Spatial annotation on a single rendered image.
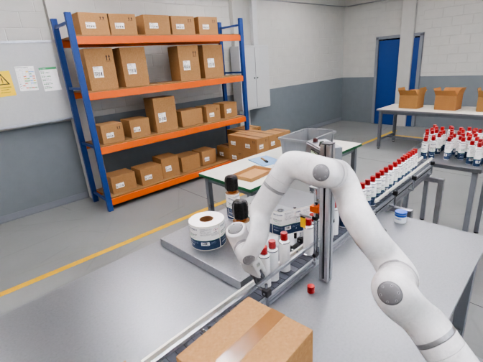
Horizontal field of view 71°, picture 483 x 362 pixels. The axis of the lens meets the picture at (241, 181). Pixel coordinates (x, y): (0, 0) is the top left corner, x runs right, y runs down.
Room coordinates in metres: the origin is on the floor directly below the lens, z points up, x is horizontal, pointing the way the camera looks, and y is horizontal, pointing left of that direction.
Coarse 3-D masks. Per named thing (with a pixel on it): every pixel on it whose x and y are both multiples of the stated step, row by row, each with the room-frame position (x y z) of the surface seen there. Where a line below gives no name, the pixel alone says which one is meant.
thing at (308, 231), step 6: (306, 222) 1.49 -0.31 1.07; (306, 228) 1.48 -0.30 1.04; (312, 228) 1.48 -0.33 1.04; (306, 234) 1.48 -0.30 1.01; (312, 234) 1.48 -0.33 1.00; (306, 240) 1.48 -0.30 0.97; (312, 240) 1.48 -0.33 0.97; (306, 246) 1.48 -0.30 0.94; (306, 252) 1.48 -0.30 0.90; (312, 252) 1.48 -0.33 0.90
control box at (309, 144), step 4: (320, 140) 1.50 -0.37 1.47; (324, 140) 1.50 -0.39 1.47; (308, 144) 1.47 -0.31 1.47; (312, 144) 1.45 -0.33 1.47; (316, 144) 1.43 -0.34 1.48; (336, 144) 1.41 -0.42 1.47; (308, 148) 1.47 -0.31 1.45; (312, 148) 1.43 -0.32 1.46; (316, 148) 1.39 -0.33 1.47; (336, 148) 1.36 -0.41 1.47; (340, 148) 1.36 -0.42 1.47; (308, 152) 1.47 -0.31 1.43; (336, 152) 1.36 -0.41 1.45; (340, 152) 1.36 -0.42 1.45; (336, 156) 1.36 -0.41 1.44; (340, 156) 1.36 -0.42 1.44
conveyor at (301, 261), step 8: (344, 232) 1.69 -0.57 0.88; (304, 256) 1.48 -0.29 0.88; (312, 256) 1.47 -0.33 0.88; (296, 264) 1.41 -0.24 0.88; (304, 264) 1.41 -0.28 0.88; (280, 272) 1.36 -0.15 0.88; (288, 272) 1.35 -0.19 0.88; (280, 280) 1.30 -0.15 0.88; (272, 288) 1.25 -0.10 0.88; (248, 296) 1.20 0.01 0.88; (256, 296) 1.20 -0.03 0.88; (216, 320) 1.07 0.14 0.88; (200, 336) 1.00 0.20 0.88; (184, 344) 0.96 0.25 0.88; (176, 352) 0.93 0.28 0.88; (168, 360) 0.90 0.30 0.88; (176, 360) 0.90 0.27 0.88
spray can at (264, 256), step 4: (264, 248) 1.25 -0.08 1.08; (264, 252) 1.25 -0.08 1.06; (260, 256) 1.25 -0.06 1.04; (264, 256) 1.25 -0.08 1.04; (268, 256) 1.25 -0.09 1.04; (264, 260) 1.24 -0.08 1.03; (268, 260) 1.25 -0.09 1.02; (264, 264) 1.24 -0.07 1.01; (268, 264) 1.25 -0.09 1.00; (268, 268) 1.25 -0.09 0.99; (264, 272) 1.24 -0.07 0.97; (268, 272) 1.25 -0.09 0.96; (268, 280) 1.25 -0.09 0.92; (268, 284) 1.24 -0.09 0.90
